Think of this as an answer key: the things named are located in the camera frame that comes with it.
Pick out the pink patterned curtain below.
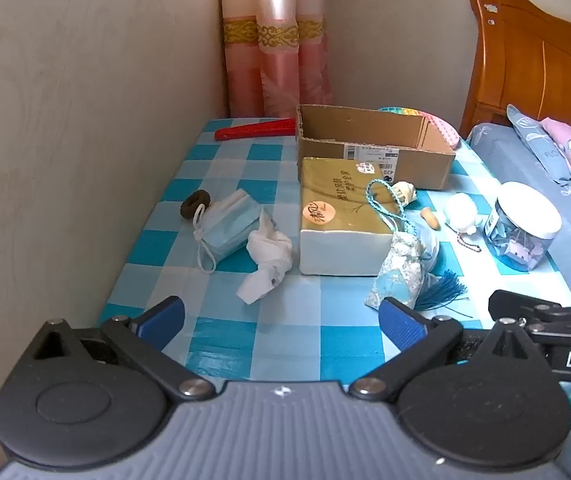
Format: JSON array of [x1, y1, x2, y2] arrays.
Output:
[[220, 0, 333, 118]]

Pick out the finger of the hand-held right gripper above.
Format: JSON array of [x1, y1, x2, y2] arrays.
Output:
[[487, 289, 571, 347]]

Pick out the floral sachet with blue tassel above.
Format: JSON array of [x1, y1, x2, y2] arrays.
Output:
[[364, 179, 473, 319]]

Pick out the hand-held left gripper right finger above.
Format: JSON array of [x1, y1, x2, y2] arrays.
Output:
[[349, 296, 549, 402]]

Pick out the white tissue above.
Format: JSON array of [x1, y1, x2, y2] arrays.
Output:
[[236, 209, 293, 305]]

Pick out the clear jar with white lid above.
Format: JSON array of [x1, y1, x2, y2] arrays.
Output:
[[483, 181, 563, 272]]

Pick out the white scrunchie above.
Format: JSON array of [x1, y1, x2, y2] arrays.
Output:
[[390, 181, 419, 207]]

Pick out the brown hair tie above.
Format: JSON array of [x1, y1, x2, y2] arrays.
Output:
[[181, 190, 211, 220]]

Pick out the wooden bed headboard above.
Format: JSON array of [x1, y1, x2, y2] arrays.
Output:
[[458, 0, 571, 140]]

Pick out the rainbow pop bubble toy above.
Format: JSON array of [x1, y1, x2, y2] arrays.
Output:
[[376, 106, 462, 150]]

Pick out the blue face mask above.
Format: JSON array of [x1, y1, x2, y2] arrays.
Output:
[[193, 189, 262, 274]]

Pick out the blue leaf print pillow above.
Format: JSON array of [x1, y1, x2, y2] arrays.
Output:
[[506, 104, 571, 222]]

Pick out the red folding fan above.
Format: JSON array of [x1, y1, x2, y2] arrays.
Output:
[[214, 117, 297, 142]]

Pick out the clear plastic bag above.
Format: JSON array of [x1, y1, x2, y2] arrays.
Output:
[[413, 221, 441, 268]]

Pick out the white plush keychain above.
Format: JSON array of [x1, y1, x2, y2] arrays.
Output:
[[442, 193, 482, 254]]

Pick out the brown cardboard box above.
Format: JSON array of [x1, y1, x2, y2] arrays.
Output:
[[295, 104, 456, 191]]

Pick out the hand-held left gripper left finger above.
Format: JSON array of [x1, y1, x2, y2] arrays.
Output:
[[33, 296, 216, 402]]

